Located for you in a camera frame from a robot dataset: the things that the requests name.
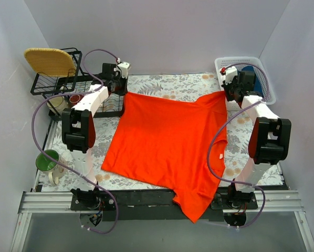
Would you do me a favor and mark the white plastic basket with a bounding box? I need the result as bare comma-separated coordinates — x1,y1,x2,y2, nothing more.
214,56,276,111

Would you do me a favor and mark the woven yellow plate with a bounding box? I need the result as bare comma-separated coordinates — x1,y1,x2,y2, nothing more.
24,48,76,77

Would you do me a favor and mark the green floral mug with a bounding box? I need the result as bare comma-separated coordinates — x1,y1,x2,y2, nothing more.
36,150,68,186

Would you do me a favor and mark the rolled blue t shirt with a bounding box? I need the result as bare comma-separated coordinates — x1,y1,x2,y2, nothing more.
242,66,264,97

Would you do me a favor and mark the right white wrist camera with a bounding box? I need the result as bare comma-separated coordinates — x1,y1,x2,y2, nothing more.
219,66,238,85

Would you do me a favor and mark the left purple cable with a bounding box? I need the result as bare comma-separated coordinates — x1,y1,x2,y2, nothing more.
32,49,121,234

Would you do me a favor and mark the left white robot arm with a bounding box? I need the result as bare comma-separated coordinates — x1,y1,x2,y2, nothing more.
62,62,131,191

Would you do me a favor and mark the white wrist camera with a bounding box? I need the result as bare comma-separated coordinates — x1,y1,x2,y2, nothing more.
219,66,238,85
117,62,131,79

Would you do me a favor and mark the cream mug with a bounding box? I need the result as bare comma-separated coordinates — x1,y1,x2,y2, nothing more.
47,96,68,116

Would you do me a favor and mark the black wire dish rack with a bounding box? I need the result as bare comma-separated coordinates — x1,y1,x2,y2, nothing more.
30,47,126,118

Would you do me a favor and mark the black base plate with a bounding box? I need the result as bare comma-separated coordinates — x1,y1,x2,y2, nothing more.
70,188,259,222

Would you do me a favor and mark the aluminium frame rail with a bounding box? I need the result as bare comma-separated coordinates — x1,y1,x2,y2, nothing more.
18,186,314,251

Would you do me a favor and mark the red mug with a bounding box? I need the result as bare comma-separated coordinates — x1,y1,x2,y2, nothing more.
69,94,83,107

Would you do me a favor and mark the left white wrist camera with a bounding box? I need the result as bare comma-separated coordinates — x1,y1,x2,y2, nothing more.
117,62,131,79

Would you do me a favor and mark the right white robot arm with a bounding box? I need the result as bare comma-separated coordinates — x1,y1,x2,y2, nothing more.
220,66,292,209

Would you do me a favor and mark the orange t shirt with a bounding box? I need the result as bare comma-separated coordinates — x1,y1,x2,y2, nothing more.
101,91,227,222

